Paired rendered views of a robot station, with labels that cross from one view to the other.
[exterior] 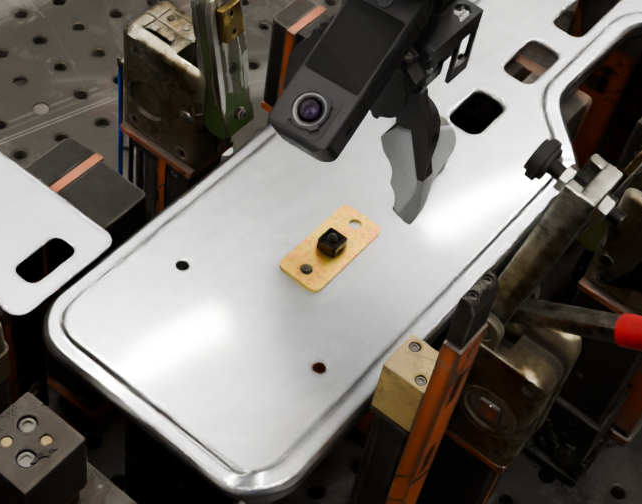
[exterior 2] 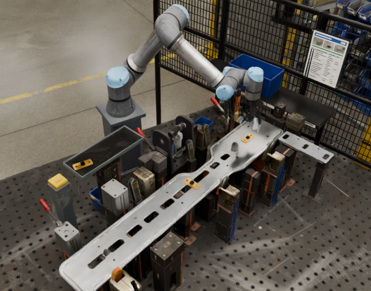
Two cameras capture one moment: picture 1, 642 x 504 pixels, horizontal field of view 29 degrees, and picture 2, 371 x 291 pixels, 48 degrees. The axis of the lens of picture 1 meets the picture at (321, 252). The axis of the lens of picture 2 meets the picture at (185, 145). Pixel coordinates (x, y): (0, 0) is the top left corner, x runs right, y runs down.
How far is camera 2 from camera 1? 2.46 m
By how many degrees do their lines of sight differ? 87
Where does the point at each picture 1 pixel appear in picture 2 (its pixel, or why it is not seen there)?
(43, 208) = (288, 142)
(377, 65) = not seen: hidden behind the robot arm
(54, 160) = (289, 153)
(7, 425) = (282, 105)
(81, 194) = (284, 149)
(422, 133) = not seen: hidden behind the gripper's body
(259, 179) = (259, 146)
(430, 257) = (233, 137)
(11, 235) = (291, 139)
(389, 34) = not seen: hidden behind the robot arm
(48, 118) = (299, 233)
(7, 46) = (314, 251)
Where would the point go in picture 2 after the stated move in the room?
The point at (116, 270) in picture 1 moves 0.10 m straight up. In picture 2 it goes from (275, 135) to (279, 120)
